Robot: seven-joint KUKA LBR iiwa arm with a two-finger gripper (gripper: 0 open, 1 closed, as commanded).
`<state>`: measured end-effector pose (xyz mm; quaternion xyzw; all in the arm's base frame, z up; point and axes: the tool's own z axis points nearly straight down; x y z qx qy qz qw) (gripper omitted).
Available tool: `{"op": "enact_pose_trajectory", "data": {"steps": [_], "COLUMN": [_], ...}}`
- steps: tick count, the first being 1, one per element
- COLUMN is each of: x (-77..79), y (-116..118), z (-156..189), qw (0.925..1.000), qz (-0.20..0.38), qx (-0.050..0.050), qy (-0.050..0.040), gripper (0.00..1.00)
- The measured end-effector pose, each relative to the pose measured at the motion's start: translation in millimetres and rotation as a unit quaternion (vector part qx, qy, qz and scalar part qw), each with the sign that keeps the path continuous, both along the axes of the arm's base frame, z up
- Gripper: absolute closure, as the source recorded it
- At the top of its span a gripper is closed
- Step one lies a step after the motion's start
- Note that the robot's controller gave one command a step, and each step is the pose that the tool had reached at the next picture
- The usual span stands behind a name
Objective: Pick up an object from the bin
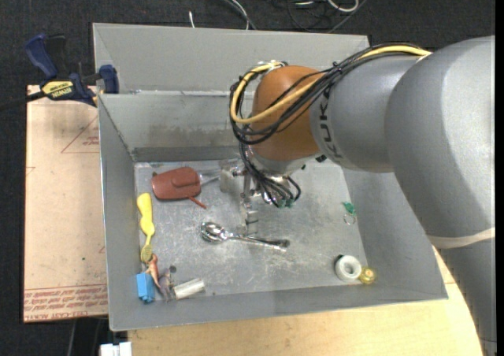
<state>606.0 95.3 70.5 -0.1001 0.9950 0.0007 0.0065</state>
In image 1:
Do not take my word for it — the green tag with metal ring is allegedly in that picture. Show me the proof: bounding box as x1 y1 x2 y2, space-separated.
341 201 358 226

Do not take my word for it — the red-brown flat rounded object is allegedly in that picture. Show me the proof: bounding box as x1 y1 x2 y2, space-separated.
150 166 207 210

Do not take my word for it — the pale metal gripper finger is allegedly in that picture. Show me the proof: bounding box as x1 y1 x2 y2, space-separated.
199 161 239 195
237 207 260 235

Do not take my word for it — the shiny metal spoon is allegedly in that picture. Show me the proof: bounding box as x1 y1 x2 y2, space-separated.
200 221 291 254

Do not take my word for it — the blue plastic block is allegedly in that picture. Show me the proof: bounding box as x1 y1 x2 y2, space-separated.
135 272 156 305

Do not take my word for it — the small clear yellow ball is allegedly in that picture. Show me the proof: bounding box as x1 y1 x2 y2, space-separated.
358 265 378 285

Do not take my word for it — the white tape roll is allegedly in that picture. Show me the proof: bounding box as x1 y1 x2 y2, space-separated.
334 254 363 283

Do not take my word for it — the grey-purple toy animal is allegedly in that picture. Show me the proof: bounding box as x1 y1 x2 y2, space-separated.
158 266 177 302

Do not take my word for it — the orange-brown toy animal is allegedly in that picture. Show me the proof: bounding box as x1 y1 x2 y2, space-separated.
143 253 163 289

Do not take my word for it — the clear white small cylinder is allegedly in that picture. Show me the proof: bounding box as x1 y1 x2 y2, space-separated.
172 277 206 301

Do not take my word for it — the yellow plastic brush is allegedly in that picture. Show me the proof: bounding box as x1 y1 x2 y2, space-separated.
135 192 157 264

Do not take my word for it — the brown cardboard board, red print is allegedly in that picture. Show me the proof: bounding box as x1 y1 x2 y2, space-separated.
23 84 109 324

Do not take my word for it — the grey metal bin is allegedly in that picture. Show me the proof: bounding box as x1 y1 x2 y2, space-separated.
92 22 449 332

